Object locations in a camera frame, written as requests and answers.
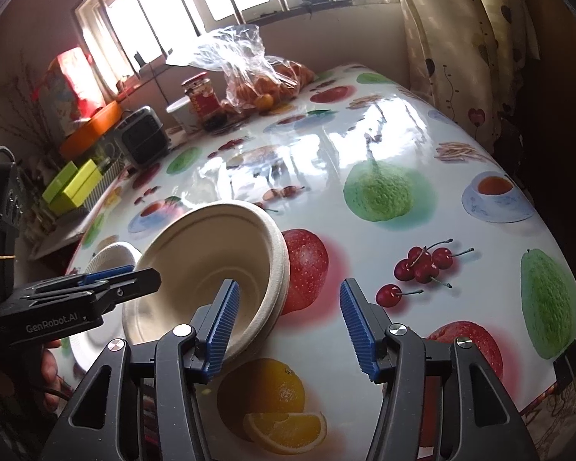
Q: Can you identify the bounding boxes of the large beige paper bowl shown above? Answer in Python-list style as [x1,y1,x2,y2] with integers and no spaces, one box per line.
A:
[221,204,291,361]

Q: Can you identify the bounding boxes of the cream patterned curtain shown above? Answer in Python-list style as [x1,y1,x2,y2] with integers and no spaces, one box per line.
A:
[394,0,541,154]

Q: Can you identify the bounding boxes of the grey portable fan heater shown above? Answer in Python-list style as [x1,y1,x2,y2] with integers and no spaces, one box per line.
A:
[116,106,170,166]

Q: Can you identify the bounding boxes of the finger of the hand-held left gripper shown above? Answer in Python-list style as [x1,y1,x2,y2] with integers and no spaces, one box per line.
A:
[12,265,136,298]
[93,269,163,313]

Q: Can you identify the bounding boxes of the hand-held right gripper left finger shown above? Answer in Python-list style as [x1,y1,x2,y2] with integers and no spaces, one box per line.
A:
[38,279,242,461]

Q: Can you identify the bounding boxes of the small beige paper bowl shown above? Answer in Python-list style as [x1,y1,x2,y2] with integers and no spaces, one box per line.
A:
[122,200,281,347]

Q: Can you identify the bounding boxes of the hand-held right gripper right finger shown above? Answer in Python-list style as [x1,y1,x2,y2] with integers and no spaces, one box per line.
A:
[340,277,533,461]

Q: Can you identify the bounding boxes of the grey striped flat box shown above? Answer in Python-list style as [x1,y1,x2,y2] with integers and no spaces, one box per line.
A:
[72,158,126,209]

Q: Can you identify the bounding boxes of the clear plastic bag of oranges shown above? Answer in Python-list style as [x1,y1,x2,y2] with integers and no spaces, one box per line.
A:
[166,24,318,113]

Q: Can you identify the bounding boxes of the slim green cardboard box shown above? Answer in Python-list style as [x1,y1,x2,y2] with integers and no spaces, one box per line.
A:
[42,161,79,202]

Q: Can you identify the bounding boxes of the white plastic tub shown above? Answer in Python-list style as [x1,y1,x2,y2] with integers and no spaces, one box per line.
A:
[166,97,207,135]

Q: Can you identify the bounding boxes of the person's left hand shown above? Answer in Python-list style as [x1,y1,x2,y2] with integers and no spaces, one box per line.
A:
[41,338,65,411]

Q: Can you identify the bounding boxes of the glass jar with red label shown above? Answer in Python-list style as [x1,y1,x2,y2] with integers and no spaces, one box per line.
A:
[181,72,224,130]

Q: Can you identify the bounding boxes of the orange storage box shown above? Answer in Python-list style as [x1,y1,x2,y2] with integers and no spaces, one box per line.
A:
[59,103,124,159]

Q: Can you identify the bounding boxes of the wide yellow-green cardboard box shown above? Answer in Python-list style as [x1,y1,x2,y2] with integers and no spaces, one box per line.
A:
[60,158,104,212]

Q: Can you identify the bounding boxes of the red printed gift bag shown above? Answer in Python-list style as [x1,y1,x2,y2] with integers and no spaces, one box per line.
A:
[37,48,107,138]

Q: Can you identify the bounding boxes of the dry twigs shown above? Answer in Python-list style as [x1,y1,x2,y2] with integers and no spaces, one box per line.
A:
[0,67,53,149]

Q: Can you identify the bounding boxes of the white ribbed paper plate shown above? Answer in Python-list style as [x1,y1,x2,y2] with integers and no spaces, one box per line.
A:
[68,241,143,375]

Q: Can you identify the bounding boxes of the fruit printed tablecloth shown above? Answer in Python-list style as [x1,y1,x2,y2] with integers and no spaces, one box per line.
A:
[65,61,576,461]

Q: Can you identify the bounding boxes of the barred window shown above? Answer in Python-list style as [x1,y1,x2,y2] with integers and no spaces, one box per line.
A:
[72,0,399,87]

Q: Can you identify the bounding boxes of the black binder clip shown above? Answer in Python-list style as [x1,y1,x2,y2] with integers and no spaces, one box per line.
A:
[553,329,576,395]

